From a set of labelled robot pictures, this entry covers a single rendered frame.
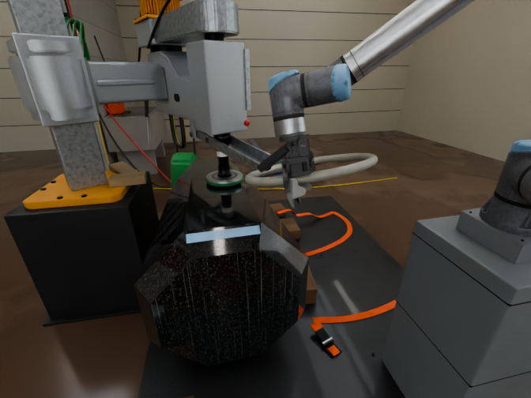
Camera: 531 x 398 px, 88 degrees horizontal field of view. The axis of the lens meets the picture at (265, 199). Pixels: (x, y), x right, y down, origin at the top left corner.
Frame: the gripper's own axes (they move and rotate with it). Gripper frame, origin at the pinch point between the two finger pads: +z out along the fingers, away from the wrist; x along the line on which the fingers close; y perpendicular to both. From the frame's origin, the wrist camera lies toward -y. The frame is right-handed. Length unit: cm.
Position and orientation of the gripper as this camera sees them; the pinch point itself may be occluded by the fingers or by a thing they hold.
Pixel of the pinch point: (293, 201)
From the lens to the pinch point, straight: 86.5
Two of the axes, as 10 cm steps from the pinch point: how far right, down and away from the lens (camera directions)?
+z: 1.6, 9.6, 2.2
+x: 3.9, -2.7, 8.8
